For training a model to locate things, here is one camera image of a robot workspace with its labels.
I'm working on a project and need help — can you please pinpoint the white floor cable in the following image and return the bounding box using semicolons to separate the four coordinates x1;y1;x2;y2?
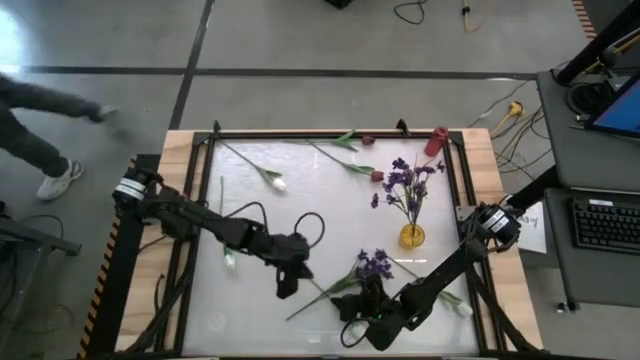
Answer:
468;79;531;129

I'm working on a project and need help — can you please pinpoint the yellow power plug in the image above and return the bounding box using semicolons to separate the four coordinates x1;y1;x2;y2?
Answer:
489;100;526;137

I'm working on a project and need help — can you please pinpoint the person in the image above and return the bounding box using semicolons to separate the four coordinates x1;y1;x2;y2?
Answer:
0;72;121;202

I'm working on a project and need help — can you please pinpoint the white paper sheet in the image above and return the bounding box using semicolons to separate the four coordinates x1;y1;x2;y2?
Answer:
514;199;549;255

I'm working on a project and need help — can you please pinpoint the light wooden base board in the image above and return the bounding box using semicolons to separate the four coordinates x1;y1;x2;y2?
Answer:
113;128;545;354

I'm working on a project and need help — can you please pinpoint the red artificial tulip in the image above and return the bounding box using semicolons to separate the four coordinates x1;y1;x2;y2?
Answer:
285;128;376;153
305;139;385;183

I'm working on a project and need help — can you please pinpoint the purple artificial flower sprig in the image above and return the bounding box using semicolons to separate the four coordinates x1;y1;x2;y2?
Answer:
285;248;396;322
369;157;419;229
399;158;447;229

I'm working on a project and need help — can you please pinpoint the black floor cable bundle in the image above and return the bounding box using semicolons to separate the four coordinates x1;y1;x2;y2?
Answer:
492;107;554;181

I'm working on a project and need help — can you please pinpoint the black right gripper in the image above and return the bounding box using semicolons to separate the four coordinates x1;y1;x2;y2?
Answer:
332;274;409;352

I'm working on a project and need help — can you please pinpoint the yellow glass vase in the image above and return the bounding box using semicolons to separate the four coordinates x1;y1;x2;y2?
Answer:
398;223;427;251

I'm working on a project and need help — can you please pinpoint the orange striped tape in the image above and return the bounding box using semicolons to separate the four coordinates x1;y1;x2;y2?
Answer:
571;0;599;41

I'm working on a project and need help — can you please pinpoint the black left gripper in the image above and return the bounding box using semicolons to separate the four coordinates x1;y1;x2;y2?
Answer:
259;232;315;300

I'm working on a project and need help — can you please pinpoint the black desk leg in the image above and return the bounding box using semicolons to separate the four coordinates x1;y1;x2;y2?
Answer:
543;199;581;314

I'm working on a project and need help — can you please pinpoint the grey desk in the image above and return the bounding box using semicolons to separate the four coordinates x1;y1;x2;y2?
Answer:
535;69;640;194
542;187;640;309

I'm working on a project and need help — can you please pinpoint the grey metal stand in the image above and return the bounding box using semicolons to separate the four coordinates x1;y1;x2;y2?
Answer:
0;199;84;360

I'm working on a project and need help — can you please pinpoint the yellow floor cable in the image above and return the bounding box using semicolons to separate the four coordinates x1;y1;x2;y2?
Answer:
460;0;489;34

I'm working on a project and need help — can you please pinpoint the black beam with hazard stripes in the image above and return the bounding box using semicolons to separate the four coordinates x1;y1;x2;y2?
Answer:
77;153;162;360

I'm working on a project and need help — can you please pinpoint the black rig post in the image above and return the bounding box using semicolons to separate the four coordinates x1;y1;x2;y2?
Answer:
553;0;640;87

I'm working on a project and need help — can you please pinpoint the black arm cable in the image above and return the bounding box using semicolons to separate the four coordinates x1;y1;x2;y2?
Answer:
293;211;327;250
339;319;371;350
223;200;270;234

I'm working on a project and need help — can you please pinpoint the laptop with blue screen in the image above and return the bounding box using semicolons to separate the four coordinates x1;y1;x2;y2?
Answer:
584;69;640;140

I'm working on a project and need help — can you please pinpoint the coiled black cable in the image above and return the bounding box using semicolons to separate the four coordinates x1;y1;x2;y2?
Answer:
564;79;609;117

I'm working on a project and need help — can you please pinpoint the black keyboard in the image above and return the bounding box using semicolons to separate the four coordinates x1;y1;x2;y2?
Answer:
571;197;640;256

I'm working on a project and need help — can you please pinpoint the red glass vase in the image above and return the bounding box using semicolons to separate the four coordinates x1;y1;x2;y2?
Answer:
423;126;450;158

